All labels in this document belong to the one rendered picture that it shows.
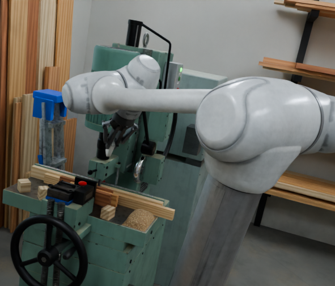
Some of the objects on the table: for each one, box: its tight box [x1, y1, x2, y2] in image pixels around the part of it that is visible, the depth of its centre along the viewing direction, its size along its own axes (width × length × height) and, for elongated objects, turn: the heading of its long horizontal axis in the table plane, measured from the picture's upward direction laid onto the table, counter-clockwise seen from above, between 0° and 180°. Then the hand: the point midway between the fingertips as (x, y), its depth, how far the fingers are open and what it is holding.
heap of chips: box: [122, 209, 156, 232], centre depth 142 cm, size 9×14×4 cm, turn 130°
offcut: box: [17, 179, 31, 193], centre depth 150 cm, size 4×4×4 cm
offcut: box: [100, 205, 116, 221], centre depth 141 cm, size 4×4×4 cm
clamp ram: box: [74, 176, 97, 203], centre depth 146 cm, size 9×8×9 cm
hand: (110, 147), depth 137 cm, fingers closed
